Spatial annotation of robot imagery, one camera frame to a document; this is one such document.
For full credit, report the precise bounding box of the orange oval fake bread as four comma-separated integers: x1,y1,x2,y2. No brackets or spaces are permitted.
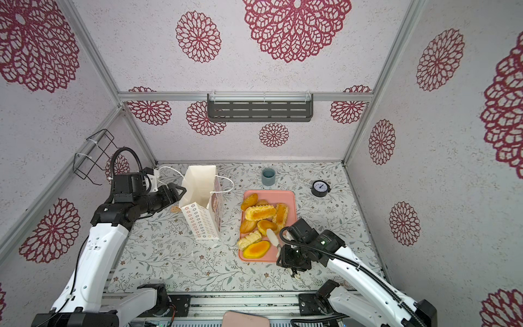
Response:
242,241,272,259

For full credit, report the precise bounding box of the brown bread lower left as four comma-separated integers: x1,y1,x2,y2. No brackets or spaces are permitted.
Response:
240,220,257,234

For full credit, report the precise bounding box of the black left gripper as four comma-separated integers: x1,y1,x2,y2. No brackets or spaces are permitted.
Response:
135,182,187,215

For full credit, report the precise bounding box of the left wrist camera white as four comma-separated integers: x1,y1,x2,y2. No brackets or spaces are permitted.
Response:
142,167,159,193

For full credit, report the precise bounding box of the pink device at front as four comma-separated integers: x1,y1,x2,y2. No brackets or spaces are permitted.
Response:
221,311,270,327

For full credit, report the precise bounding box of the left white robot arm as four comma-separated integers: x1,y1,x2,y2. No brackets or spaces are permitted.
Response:
31,168,187,326

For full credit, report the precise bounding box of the round orange fake tart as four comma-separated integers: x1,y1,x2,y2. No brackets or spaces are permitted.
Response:
257,219,279,237

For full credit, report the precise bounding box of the teal small cup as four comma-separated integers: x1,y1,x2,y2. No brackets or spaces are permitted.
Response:
261,168,276,187

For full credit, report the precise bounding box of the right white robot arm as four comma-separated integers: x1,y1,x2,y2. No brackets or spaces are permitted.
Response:
267,219,438,326

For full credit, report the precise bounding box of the long yellow braided bread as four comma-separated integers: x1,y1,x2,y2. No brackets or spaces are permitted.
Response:
245,204,276,222

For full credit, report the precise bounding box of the brown bread right upright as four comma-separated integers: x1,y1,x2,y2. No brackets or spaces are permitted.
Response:
272,203,289,230

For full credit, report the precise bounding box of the pink plastic tray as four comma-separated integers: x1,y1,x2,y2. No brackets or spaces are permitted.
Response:
238,189,298,264

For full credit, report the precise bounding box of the pale ridged fake bread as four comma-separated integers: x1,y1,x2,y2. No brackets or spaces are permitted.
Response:
237,230,263,252

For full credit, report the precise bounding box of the black wire wall rack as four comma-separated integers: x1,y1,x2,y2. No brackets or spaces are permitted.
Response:
72,129,119,186

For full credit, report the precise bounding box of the brown oval bread top left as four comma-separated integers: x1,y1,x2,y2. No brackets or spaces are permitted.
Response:
241,193,258,211

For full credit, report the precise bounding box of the white printed paper bag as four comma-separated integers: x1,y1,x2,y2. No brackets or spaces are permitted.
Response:
159,165,234,242

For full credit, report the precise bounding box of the black round pressure gauge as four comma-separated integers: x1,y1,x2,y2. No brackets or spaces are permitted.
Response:
311,180,331,198

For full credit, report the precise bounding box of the aluminium front rail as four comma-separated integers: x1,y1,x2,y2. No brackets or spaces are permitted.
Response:
125,291,328,326

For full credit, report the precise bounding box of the grey metal wall shelf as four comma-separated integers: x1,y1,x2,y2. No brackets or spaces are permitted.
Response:
207,93,313,123

